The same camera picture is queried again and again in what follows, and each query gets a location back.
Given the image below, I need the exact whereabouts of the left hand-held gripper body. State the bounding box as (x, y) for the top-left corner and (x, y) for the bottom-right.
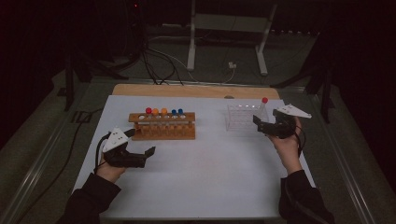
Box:
(102, 126), (149, 170)

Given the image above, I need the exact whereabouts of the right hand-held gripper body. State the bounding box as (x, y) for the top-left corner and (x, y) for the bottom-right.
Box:
(261, 103), (313, 140)

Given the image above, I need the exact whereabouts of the red cap test tube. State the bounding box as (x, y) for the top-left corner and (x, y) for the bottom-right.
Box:
(258, 96), (269, 120)
(145, 106), (153, 138)

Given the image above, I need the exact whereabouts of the wooden test tube rack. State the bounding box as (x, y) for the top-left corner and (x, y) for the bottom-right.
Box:
(128, 111), (197, 142)

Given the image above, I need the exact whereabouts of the clear acrylic test tube rack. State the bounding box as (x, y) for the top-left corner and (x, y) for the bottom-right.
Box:
(225, 103), (270, 132)

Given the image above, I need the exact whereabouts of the orange cap test tube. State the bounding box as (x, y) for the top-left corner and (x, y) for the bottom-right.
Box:
(151, 107), (160, 138)
(160, 107), (169, 138)

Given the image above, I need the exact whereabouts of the blue cap test tube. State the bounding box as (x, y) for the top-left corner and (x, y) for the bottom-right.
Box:
(171, 108), (178, 138)
(177, 108), (185, 138)

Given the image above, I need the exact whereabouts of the person's left hand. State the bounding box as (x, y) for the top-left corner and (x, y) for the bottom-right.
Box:
(94, 153), (127, 184)

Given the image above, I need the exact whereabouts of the person's right hand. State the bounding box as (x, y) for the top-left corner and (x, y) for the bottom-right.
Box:
(266, 116), (304, 175)

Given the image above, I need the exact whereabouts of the black tripod stand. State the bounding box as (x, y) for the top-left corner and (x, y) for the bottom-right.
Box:
(270, 31), (335, 124)
(64, 52), (129, 112)

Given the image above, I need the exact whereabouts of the white table mat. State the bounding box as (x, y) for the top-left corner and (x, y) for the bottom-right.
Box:
(72, 94), (316, 220)

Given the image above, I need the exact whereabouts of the grey metal stand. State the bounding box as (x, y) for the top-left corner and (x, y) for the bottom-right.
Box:
(186, 0), (278, 77)

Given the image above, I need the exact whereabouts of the left hand-held gripper cable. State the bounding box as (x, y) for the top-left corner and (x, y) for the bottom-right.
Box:
(92, 132), (111, 175)

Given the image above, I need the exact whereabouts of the hand-held gripper cable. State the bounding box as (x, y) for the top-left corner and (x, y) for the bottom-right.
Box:
(293, 125), (307, 158)
(92, 132), (111, 175)

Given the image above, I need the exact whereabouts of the right hand-held gripper cable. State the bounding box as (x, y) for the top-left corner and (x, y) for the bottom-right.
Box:
(293, 125), (307, 158)

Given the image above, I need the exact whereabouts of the long black floor cable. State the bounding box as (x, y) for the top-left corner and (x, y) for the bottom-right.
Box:
(15, 106), (106, 224)

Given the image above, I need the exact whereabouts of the small black floor frame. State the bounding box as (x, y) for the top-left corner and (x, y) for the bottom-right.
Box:
(72, 110), (92, 124)

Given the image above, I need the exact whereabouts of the black floor cable bundle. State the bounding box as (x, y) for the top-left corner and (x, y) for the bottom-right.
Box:
(141, 43), (185, 87)

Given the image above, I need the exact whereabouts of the white floor cable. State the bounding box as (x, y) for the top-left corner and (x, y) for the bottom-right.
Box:
(148, 35), (237, 85)

